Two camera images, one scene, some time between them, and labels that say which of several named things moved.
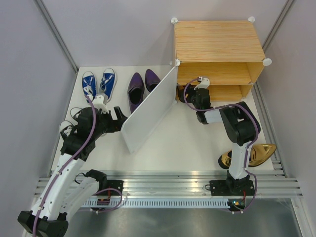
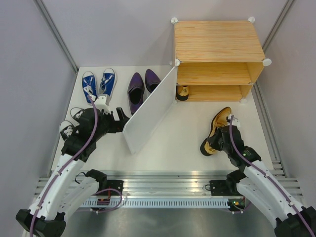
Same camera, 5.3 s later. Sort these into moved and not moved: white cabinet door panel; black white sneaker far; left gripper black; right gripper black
Moved: right gripper black
Not moved: black white sneaker far; white cabinet door panel; left gripper black
